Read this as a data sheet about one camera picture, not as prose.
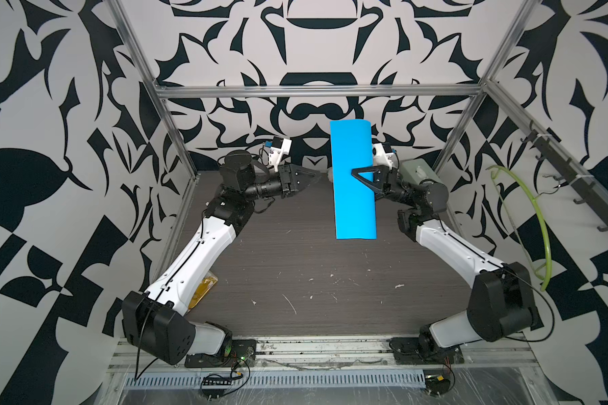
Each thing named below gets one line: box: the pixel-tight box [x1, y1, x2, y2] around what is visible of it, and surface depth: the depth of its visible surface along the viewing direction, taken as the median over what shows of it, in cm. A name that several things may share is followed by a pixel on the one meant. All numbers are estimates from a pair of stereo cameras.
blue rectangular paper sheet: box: [329, 118, 378, 240], surface depth 60 cm
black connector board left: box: [201, 376, 233, 400], surface depth 73 cm
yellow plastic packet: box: [187, 270, 219, 311], surface depth 88 cm
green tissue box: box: [400, 158, 443, 185], surface depth 113 cm
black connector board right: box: [424, 374, 451, 396], surface depth 73 cm
